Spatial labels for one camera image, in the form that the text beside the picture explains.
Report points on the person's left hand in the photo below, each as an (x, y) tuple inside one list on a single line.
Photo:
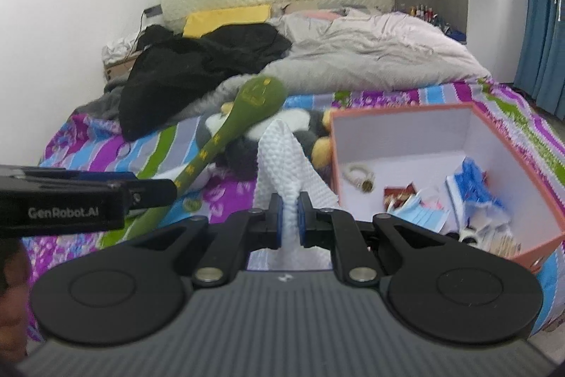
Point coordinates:
[(13, 284)]

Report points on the row of small bottles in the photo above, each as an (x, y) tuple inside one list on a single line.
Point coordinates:
[(426, 15)]

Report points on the blue face mask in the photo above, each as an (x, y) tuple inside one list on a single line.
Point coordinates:
[(421, 216)]

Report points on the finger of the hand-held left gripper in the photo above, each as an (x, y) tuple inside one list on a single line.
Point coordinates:
[(97, 176), (152, 192)]

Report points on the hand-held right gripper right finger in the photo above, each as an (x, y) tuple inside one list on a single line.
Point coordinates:
[(303, 222)]

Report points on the dark grey blanket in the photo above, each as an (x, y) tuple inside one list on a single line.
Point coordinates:
[(101, 96)]

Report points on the striped floral bed sheet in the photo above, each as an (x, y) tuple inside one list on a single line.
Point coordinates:
[(88, 147)]

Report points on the brown cardboard box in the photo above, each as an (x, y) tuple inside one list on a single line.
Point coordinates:
[(119, 70)]

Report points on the grey penguin plush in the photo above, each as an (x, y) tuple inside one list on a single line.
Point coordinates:
[(238, 151)]

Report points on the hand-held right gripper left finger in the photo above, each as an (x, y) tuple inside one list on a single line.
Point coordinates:
[(276, 222)]

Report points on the blue curtain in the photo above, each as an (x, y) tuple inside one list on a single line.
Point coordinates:
[(536, 28)]

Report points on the white paper towel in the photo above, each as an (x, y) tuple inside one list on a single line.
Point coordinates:
[(282, 156)]

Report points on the pink cardboard box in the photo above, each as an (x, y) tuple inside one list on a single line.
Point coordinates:
[(397, 138)]

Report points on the shiny red foil packet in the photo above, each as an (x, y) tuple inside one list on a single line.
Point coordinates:
[(397, 196)]

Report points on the blue plastic bag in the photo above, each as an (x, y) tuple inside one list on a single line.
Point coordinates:
[(474, 187)]

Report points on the pink pillow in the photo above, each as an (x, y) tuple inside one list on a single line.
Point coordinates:
[(324, 13)]

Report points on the black and white plush toy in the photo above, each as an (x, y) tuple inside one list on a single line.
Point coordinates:
[(465, 235)]

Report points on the green spoon-shaped plush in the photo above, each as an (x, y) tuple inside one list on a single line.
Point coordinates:
[(260, 94)]

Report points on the white crumpled cloth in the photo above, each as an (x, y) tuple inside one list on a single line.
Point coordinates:
[(119, 45)]

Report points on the beige printed packet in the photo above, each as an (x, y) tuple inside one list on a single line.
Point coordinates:
[(501, 244)]

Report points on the grey duvet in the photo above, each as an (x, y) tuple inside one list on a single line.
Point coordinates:
[(379, 50)]

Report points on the yellow pillow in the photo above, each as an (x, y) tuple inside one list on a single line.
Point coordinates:
[(225, 21)]

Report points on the black clothing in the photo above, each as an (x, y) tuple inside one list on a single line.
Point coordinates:
[(185, 76)]

